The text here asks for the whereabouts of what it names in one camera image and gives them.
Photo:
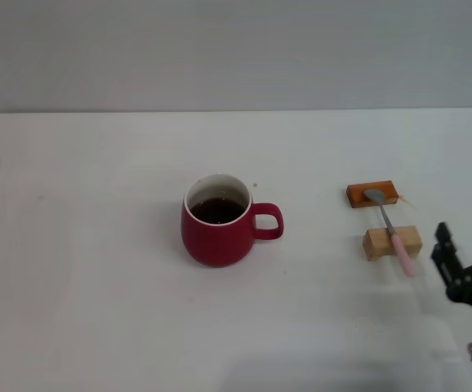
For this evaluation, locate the dark brown coffee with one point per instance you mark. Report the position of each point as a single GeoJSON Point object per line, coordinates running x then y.
{"type": "Point", "coordinates": [217, 210]}

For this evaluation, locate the orange wooden block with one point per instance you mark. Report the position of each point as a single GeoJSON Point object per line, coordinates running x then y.
{"type": "Point", "coordinates": [387, 190]}

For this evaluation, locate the light wooden block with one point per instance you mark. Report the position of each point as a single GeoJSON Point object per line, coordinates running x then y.
{"type": "Point", "coordinates": [377, 243]}

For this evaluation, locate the red ceramic mug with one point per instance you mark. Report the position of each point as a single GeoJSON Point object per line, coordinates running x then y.
{"type": "Point", "coordinates": [215, 245]}

